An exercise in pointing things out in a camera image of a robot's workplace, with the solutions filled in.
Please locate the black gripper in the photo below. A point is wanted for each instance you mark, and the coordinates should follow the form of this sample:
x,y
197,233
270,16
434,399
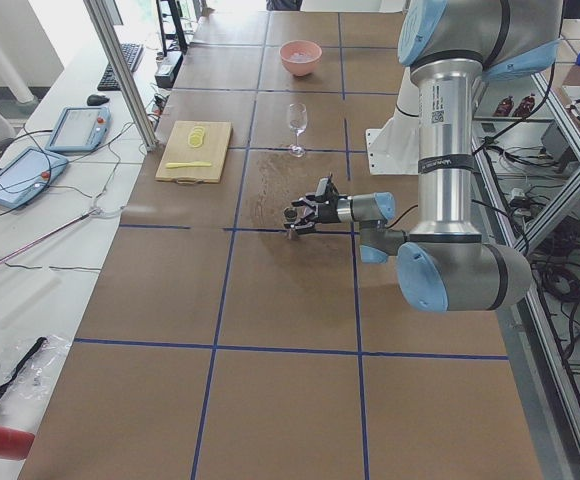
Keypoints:
x,y
327,212

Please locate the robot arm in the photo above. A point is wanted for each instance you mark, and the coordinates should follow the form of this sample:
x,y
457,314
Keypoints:
x,y
443,264

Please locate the clear wine glass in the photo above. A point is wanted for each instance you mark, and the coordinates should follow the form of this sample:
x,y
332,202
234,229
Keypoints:
x,y
297,122

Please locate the clear ice cubes pile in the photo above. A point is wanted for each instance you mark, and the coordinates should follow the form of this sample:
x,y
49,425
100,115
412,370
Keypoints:
x,y
300,57

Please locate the yellow plastic knife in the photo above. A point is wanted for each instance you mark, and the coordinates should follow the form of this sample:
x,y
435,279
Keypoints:
x,y
192,164

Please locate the lemon slice leftmost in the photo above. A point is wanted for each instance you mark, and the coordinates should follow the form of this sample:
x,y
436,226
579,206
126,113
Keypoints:
x,y
197,145

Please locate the wooden cutting board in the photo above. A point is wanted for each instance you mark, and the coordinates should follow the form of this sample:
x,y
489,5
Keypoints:
x,y
214,149

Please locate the pink bowl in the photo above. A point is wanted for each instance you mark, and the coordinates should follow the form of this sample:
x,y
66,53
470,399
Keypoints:
x,y
301,69

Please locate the black box device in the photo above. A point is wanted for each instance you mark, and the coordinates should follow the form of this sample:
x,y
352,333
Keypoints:
x,y
168,69

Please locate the blue teach pendant far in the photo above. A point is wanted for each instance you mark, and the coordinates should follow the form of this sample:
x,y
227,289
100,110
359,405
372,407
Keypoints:
x,y
79,129

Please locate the blue teach pendant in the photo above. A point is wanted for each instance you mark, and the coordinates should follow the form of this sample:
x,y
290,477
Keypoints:
x,y
79,129
28,175

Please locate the black computer mouse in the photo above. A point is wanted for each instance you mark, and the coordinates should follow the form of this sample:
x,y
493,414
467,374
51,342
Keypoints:
x,y
97,100

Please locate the blue teach pendant near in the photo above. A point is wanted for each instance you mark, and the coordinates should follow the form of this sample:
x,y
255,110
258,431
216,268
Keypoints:
x,y
28,175

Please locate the clear plastic bag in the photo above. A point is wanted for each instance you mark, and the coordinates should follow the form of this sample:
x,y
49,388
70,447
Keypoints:
x,y
29,369

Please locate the aluminium frame post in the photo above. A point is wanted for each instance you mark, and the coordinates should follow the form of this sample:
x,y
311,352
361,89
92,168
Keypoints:
x,y
102,23

